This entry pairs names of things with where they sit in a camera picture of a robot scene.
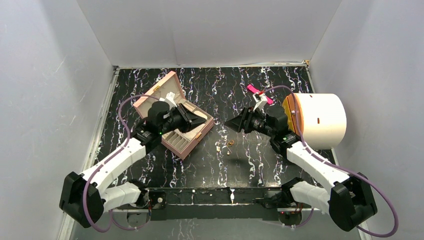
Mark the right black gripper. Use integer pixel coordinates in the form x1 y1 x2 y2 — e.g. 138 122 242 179
224 106 275 138

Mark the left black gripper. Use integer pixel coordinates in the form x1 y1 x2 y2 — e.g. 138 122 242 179
159 103 206 135

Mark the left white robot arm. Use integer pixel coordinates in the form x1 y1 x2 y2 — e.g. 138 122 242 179
59 99 212 228

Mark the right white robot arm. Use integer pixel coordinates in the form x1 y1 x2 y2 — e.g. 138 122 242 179
224 106 378 232

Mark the pink jewelry box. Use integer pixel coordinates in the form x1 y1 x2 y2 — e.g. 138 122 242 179
133 71 214 160

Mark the pink plastic clip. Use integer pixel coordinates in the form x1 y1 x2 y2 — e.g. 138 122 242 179
246 84 274 105

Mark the white cylinder with orange lid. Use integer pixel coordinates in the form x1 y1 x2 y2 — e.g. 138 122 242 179
282 93 347 150

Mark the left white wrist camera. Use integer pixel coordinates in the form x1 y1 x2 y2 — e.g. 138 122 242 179
159 91 177 109

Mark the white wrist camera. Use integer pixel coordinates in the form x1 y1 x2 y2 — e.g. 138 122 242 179
159 91 177 109
252 94 267 112

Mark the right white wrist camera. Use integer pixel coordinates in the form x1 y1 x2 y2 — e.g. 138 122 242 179
252 94 267 112

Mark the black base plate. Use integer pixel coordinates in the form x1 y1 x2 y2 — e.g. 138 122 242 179
148 187 286 221

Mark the aluminium frame rail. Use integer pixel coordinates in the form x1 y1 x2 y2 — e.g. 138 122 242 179
62 187 374 240

